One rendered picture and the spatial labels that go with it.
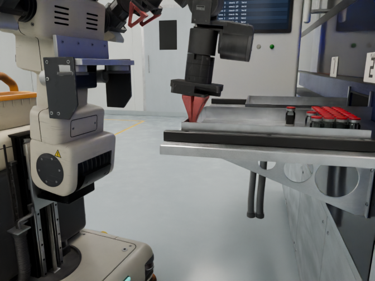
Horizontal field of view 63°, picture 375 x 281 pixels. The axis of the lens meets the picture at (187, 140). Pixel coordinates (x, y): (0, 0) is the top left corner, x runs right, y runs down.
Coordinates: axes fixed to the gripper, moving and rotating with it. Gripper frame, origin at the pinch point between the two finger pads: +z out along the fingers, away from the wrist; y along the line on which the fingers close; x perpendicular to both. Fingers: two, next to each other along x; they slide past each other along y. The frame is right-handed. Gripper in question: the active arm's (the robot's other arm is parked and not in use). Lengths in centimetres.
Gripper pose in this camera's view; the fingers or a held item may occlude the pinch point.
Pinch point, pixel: (192, 124)
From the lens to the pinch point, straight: 66.6
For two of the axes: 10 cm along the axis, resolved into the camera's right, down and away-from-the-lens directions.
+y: 9.6, 1.7, -2.0
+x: 2.4, -2.3, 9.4
